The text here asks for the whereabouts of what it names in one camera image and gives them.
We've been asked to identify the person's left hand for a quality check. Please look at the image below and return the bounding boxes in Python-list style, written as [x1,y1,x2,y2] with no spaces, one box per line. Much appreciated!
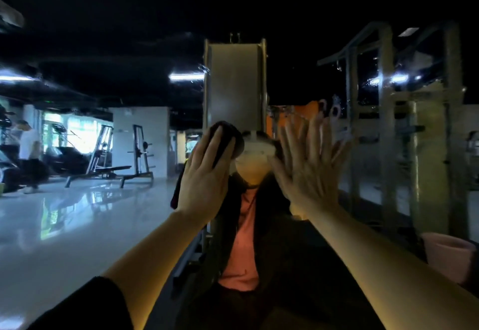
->
[176,124,238,227]

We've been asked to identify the person's right hand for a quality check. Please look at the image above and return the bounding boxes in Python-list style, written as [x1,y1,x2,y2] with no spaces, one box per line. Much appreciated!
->
[268,111,353,220]

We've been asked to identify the dark brown cleaning cloth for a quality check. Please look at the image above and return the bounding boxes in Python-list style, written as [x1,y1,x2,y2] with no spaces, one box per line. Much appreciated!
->
[170,120,245,212]

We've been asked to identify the large wall mirror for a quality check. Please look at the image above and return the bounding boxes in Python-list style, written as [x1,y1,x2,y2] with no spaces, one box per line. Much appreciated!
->
[0,0,479,330]

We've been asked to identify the person's right forearm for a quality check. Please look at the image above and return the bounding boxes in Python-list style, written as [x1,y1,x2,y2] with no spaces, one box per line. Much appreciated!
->
[301,202,479,330]

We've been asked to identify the person's left forearm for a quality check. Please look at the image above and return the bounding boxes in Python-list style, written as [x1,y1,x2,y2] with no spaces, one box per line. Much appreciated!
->
[103,210,208,330]

